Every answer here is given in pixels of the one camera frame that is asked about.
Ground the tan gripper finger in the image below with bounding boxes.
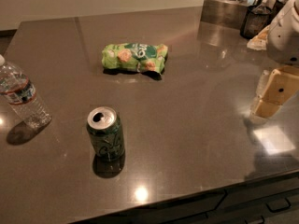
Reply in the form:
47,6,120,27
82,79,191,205
250,65,299,119

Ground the green rice chip bag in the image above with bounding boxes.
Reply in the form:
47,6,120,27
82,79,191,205
102,43,168,75

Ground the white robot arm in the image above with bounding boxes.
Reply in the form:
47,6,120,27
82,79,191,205
249,0,299,119

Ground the green soda can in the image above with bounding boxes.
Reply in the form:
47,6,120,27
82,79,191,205
86,106,125,161

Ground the black mesh container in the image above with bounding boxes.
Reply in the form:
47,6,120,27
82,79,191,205
240,6,272,39

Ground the stainless steel box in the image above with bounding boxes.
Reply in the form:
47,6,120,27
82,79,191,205
201,0,248,29

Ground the clear plastic water bottle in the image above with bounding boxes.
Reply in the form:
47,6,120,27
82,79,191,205
0,55,51,131

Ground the black drawer handle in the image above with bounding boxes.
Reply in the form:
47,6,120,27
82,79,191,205
266,198,292,213

